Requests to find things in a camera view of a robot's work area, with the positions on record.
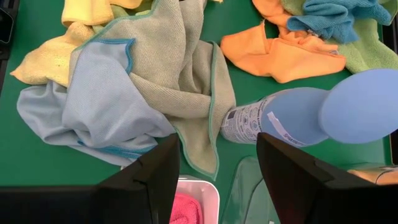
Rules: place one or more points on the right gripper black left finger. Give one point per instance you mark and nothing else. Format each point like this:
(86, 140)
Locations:
(140, 199)

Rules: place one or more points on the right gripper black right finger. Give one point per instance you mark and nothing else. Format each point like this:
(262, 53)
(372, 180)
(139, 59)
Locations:
(298, 193)

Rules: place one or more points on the pink microfiber towel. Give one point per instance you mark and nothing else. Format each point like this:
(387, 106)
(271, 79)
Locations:
(185, 211)

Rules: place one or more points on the orange microfiber towel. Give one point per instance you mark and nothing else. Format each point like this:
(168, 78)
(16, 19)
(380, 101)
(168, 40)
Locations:
(280, 59)
(370, 175)

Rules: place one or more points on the light blue microfiber towel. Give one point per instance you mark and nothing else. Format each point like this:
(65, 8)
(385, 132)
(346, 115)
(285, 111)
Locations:
(102, 109)

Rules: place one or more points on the sage green hemmed towel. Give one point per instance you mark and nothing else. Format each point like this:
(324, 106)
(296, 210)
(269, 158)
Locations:
(174, 71)

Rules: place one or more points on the lime green microfiber towel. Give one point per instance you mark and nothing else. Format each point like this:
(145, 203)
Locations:
(124, 12)
(370, 53)

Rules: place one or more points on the pale yellow fluffy towel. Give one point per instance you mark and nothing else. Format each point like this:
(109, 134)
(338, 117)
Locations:
(46, 59)

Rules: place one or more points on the teal blue microfiber towel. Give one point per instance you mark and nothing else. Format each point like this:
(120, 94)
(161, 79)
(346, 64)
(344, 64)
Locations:
(329, 18)

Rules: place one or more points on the yellow waffle microfiber towel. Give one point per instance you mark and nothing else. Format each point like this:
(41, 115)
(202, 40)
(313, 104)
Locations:
(87, 11)

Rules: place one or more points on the white plastic bin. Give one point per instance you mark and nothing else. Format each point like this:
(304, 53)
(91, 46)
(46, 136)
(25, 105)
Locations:
(205, 193)

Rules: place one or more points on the light blue spray bottle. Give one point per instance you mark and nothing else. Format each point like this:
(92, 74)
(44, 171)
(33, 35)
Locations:
(295, 115)

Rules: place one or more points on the green table mat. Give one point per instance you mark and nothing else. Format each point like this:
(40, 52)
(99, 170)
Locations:
(46, 161)

